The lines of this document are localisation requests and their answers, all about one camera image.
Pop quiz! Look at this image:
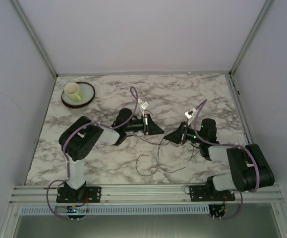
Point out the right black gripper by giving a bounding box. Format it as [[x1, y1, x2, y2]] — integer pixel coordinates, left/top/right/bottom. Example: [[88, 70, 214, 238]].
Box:
[[164, 121, 205, 144]]

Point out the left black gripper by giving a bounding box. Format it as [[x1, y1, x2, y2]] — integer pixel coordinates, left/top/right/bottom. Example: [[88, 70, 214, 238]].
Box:
[[125, 114, 165, 135]]

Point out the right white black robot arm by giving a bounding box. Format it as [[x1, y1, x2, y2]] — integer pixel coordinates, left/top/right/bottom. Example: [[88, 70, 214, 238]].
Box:
[[165, 119, 275, 193]]

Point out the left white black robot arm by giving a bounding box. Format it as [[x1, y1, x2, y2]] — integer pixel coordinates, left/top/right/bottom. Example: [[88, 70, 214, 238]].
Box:
[[58, 108, 164, 199]]

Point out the white plate with dark rim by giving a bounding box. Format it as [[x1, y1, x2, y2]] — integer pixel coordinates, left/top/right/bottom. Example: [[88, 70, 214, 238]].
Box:
[[61, 82, 96, 109]]

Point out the yellow-green mug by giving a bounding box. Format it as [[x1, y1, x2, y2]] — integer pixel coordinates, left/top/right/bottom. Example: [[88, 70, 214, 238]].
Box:
[[64, 83, 82, 102]]

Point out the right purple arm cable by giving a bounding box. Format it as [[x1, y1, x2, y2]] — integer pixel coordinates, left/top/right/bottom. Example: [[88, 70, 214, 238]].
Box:
[[194, 99, 261, 221]]

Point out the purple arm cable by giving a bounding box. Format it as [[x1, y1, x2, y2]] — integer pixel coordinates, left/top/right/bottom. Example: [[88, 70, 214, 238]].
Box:
[[194, 99, 261, 221], [45, 86, 138, 221]]

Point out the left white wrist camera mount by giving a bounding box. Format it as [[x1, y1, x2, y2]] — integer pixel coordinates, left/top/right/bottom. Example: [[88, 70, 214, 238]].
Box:
[[138, 99, 149, 115]]

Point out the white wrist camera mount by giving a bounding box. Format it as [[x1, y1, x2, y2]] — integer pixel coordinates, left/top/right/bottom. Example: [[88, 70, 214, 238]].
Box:
[[184, 108, 197, 126], [138, 99, 149, 115]]

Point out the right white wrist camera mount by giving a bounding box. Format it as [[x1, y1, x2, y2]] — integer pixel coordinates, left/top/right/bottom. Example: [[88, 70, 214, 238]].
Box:
[[184, 108, 197, 126]]

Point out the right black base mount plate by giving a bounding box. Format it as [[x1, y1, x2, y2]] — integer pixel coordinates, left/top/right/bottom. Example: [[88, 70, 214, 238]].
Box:
[[188, 185, 235, 202]]

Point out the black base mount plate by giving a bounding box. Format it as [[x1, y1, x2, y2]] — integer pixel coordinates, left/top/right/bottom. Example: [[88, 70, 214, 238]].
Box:
[[188, 185, 235, 202], [56, 186, 102, 203]]

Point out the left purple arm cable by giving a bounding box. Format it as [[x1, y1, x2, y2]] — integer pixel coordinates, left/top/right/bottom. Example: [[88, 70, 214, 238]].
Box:
[[45, 86, 138, 221]]

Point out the blue slotted cable duct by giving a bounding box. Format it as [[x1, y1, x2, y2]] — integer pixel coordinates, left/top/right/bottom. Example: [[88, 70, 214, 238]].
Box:
[[21, 204, 210, 216]]

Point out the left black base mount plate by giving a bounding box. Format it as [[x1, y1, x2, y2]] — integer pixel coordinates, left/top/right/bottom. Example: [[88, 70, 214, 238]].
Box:
[[56, 186, 102, 203]]

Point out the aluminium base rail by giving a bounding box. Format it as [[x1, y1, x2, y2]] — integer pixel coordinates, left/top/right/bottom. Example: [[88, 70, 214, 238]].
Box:
[[9, 184, 284, 205]]

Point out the right aluminium frame post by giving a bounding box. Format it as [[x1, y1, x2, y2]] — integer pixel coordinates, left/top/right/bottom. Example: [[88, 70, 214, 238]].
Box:
[[229, 0, 276, 77]]

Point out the aluminium frame post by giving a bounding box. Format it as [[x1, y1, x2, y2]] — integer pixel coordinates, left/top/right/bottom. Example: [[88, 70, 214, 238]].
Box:
[[229, 0, 276, 77], [10, 0, 58, 78]]

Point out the left aluminium frame post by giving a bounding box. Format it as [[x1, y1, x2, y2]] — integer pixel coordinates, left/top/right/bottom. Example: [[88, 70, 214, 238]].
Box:
[[10, 0, 58, 78]]

